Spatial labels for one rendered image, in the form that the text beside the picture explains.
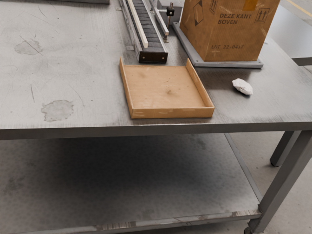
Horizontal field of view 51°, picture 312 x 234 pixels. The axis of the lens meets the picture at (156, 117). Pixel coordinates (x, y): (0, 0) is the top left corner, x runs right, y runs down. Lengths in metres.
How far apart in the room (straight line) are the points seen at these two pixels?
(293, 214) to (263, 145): 0.55
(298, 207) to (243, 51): 1.08
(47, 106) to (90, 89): 0.15
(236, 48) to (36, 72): 0.74
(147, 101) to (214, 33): 0.38
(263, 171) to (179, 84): 1.18
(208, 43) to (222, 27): 0.07
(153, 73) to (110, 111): 0.27
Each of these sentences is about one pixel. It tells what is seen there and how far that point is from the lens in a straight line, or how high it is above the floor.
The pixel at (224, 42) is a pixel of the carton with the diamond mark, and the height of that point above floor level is 0.93.
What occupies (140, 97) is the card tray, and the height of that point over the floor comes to 0.83.
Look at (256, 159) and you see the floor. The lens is 2.26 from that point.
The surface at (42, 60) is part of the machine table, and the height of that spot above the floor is 0.83.
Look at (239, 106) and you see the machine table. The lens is 1.16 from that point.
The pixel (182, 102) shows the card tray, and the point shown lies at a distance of 1.08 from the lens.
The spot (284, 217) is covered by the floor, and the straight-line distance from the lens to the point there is 2.03.
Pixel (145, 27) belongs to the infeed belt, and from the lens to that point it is 1.42.
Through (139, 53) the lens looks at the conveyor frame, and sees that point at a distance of 1.24.
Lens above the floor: 1.47
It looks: 39 degrees down
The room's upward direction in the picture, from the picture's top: 11 degrees clockwise
